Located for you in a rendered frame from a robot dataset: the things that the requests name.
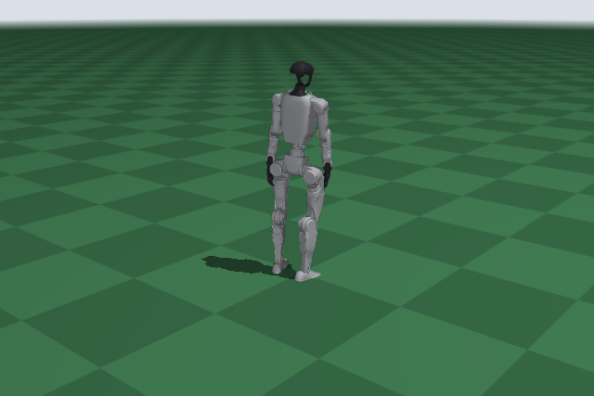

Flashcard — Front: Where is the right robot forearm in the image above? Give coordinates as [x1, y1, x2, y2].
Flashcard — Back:
[320, 129, 332, 168]

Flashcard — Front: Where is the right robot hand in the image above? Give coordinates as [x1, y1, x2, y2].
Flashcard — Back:
[323, 162, 332, 188]

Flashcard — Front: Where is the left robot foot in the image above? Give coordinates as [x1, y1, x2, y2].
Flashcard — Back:
[272, 259, 289, 274]

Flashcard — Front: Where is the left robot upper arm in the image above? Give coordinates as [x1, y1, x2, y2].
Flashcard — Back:
[271, 93, 284, 134]

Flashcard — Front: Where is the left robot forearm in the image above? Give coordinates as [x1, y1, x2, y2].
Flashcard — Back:
[266, 124, 279, 162]

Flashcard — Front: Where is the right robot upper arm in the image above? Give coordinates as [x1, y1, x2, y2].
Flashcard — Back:
[310, 97, 329, 140]

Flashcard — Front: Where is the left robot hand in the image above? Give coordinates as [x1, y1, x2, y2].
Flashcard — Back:
[266, 156, 275, 186]

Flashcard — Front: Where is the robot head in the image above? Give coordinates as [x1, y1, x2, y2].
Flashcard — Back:
[289, 61, 314, 96]

